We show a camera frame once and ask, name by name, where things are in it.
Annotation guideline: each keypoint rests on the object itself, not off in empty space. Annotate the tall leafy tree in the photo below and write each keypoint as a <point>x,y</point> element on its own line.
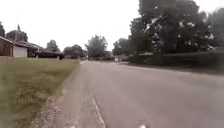
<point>96,46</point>

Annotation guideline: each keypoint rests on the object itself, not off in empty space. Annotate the distant trees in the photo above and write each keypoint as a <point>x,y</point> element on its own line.
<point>75,50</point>

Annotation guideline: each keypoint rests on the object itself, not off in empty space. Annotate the pale concrete gutter strip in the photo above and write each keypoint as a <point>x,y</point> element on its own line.
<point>76,96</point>

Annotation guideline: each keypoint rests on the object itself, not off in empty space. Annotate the grey asphalt road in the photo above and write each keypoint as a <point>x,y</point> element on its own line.
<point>150,96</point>

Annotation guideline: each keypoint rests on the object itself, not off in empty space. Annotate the dark hedge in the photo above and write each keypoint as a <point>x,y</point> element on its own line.
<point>180,59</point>

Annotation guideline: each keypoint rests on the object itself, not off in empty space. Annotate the large dark trees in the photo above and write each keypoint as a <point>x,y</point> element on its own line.
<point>170,26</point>

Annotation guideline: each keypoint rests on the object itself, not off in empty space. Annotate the low house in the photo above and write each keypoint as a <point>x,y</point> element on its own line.
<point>31,47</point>

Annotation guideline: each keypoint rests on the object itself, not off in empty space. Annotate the grass lawn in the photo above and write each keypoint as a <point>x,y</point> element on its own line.
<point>30,80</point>

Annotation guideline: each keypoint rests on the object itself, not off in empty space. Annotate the small dark tree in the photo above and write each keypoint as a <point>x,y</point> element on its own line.
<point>18,35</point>

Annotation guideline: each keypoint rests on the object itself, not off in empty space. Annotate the house with white garage door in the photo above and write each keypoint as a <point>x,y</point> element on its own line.
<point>10,48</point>

